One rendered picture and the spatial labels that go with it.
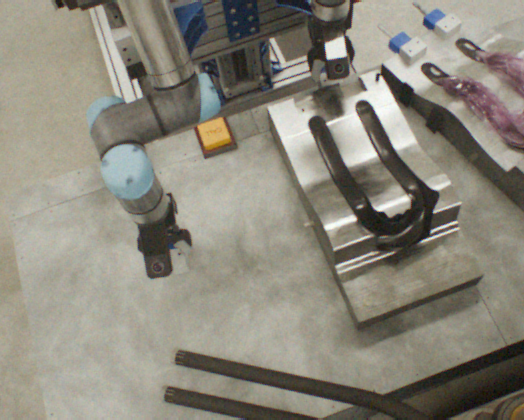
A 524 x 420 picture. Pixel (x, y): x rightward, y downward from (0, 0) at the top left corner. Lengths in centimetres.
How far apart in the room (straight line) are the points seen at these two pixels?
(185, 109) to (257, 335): 48
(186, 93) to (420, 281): 56
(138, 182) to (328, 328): 50
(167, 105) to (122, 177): 15
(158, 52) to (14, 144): 168
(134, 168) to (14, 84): 188
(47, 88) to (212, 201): 149
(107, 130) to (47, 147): 154
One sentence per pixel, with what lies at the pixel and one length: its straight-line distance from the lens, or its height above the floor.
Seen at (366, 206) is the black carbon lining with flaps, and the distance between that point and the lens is 119.
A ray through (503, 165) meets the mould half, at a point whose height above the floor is 87.
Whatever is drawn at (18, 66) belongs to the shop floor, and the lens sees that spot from 284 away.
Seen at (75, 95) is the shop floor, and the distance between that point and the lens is 264.
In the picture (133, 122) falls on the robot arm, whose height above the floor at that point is 118.
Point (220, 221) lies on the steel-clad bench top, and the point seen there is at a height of 80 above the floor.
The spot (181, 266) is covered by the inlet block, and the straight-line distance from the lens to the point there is 124.
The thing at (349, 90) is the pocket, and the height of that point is 86.
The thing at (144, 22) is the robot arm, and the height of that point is 130.
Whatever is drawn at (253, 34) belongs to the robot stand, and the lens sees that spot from 167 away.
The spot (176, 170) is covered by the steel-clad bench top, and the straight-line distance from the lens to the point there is 139.
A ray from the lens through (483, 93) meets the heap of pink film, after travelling 134.
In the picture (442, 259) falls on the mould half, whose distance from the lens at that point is 123.
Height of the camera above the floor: 199
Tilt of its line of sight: 65 degrees down
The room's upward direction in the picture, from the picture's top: 11 degrees counter-clockwise
